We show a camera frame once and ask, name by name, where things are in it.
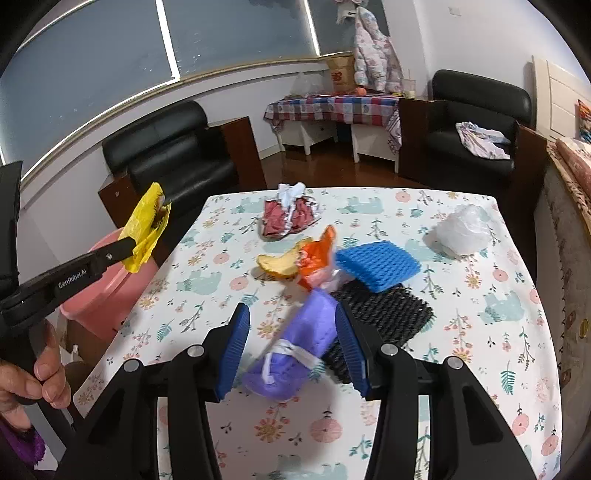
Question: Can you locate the yellow plastic wrapper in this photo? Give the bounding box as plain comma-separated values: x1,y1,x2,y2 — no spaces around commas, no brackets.
118,182,172,274

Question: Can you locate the purple right sleeve forearm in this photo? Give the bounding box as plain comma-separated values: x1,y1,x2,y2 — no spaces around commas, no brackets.
0,418,55,480

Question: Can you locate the pink plastic trash bin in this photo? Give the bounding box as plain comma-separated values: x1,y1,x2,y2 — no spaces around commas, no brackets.
59,258,158,341

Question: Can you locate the left hand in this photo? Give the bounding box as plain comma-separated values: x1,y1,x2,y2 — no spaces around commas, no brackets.
0,321,71,432

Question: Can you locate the black foam net sleeve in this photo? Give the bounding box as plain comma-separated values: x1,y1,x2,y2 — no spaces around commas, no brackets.
320,278,435,386

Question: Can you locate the blue foam net sleeve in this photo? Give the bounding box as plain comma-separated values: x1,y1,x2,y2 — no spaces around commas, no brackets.
335,241,421,293

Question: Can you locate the yellow orange peel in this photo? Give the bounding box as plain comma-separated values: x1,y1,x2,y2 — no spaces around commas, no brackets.
256,237,312,279

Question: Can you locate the orange snack bag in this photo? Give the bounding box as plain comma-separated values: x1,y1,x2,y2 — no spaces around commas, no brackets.
297,225,337,291

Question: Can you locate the floral tablecloth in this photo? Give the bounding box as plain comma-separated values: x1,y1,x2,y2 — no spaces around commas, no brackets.
74,187,562,479

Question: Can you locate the left black leather armchair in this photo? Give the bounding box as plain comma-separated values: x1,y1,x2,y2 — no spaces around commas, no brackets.
97,99,269,241

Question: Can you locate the black leather armchair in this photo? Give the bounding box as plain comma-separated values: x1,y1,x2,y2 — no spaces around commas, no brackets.
97,99,269,241
397,68,551,199

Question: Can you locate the dark red crumpled wrapper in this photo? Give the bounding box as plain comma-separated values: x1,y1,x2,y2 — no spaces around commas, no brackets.
259,182,322,241

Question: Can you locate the white crumpled plastic bag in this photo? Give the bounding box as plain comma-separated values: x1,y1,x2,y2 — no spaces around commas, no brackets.
435,204,491,257

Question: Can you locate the window with blue blinds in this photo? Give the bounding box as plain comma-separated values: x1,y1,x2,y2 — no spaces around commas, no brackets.
1,0,355,172

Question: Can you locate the white side table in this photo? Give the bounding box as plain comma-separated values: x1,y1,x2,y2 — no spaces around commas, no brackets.
276,120,400,173

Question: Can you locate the right black leather armchair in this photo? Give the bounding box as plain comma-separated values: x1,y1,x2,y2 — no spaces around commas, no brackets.
397,68,551,199

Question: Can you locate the plaid tablecloth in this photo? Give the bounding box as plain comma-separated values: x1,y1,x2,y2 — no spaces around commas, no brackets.
263,95,402,153

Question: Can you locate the cloth on armchair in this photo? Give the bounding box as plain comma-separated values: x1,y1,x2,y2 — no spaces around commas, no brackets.
456,122,510,160

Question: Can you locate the brown patterned blanket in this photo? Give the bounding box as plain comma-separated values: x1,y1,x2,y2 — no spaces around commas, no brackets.
535,137,591,416

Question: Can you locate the clear plastic bag on table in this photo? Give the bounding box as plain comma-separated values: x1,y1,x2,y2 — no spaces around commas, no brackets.
290,72,324,98

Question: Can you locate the drink cup with straw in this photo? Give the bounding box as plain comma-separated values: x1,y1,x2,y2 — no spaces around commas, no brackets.
402,70,417,99

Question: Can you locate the hanging floral child jacket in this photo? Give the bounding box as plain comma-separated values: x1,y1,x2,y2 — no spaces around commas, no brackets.
335,0,404,95

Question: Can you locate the white bed headboard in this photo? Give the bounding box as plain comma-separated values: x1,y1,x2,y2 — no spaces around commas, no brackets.
532,56,590,140

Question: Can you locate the colourful striped pillow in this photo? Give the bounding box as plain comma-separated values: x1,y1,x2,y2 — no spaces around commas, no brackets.
578,100,591,144

